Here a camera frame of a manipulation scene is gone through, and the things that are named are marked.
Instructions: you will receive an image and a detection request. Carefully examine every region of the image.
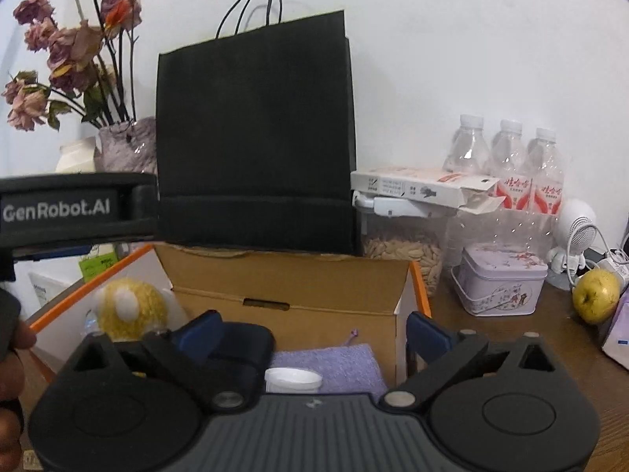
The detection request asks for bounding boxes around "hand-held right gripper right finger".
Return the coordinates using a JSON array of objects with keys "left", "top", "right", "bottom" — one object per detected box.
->
[{"left": 378, "top": 311, "right": 567, "bottom": 414}]

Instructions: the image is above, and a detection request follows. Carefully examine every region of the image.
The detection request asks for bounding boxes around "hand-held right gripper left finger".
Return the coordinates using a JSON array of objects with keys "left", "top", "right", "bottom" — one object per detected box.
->
[{"left": 64, "top": 310, "right": 249, "bottom": 412}]

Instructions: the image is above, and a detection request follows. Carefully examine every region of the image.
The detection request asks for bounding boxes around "dark blue case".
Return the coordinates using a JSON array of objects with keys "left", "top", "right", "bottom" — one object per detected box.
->
[{"left": 208, "top": 321, "right": 276, "bottom": 370}]

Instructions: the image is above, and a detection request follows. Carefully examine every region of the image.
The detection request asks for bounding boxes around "yellow plush toy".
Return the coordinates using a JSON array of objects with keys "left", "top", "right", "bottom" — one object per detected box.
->
[{"left": 93, "top": 277, "right": 174, "bottom": 343}]

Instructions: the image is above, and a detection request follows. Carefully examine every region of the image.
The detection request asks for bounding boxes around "purple towel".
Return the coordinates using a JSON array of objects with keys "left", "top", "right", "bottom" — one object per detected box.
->
[{"left": 267, "top": 343, "right": 389, "bottom": 402}]

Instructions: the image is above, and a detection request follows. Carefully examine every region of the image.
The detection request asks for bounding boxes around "white round lid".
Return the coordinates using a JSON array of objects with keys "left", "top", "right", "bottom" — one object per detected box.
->
[{"left": 264, "top": 367, "right": 324, "bottom": 395}]

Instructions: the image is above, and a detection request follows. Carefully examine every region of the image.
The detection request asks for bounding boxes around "red cardboard box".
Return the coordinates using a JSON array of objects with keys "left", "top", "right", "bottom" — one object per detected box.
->
[{"left": 26, "top": 243, "right": 434, "bottom": 390}]

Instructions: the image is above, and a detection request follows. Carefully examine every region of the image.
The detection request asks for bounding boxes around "person's left hand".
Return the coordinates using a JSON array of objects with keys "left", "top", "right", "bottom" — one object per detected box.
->
[{"left": 0, "top": 319, "right": 39, "bottom": 472}]

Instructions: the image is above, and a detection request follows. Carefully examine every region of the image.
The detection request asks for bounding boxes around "white green milk carton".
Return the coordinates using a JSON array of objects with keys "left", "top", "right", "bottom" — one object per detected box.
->
[{"left": 54, "top": 138, "right": 121, "bottom": 284}]

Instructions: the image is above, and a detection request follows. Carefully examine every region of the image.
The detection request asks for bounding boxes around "purple textured vase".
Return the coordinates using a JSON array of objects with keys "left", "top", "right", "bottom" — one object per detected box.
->
[{"left": 93, "top": 116, "right": 158, "bottom": 174}]

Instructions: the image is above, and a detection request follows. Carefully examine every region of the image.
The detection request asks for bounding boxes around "pale purple tin box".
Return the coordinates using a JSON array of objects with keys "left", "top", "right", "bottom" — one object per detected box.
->
[{"left": 451, "top": 244, "right": 549, "bottom": 317}]

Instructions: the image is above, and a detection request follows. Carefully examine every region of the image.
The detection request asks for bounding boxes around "clear seed container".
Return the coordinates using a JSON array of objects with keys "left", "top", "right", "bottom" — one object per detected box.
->
[{"left": 352, "top": 191, "right": 459, "bottom": 299}]

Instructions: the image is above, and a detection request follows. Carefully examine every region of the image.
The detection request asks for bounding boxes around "white board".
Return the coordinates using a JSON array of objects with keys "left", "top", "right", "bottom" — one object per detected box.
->
[{"left": 26, "top": 270, "right": 70, "bottom": 316}]

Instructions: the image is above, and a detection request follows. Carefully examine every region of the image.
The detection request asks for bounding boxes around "clear plastic bottle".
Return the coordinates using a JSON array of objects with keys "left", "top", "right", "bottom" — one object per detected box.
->
[{"left": 81, "top": 309, "right": 102, "bottom": 338}]

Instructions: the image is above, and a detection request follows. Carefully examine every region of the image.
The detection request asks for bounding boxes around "flat white carton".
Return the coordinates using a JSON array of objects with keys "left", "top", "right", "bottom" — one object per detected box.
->
[{"left": 350, "top": 166, "right": 507, "bottom": 215}]

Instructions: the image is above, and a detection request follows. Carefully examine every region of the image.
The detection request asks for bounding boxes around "dried pink flower bouquet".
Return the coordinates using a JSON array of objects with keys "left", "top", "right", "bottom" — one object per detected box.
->
[{"left": 1, "top": 0, "right": 143, "bottom": 133}]

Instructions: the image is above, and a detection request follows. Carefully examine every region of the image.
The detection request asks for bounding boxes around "green apple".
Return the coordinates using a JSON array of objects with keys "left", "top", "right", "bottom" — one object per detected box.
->
[{"left": 572, "top": 269, "right": 621, "bottom": 326}]

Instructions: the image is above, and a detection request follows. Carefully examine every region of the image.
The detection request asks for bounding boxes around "small white fan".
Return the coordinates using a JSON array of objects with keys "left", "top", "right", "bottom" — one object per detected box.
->
[{"left": 547, "top": 199, "right": 599, "bottom": 277}]

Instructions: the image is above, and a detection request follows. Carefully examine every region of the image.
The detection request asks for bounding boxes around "purple tissue pack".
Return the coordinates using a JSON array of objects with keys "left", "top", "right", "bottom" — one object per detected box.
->
[{"left": 600, "top": 287, "right": 629, "bottom": 372}]

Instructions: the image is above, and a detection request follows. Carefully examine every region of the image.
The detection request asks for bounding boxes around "black paper bag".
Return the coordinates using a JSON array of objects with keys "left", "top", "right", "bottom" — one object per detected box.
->
[{"left": 155, "top": 0, "right": 360, "bottom": 257}]

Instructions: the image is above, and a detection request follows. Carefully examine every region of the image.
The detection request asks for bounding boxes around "white cable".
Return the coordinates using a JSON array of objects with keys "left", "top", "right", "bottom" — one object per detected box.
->
[{"left": 565, "top": 223, "right": 629, "bottom": 289}]

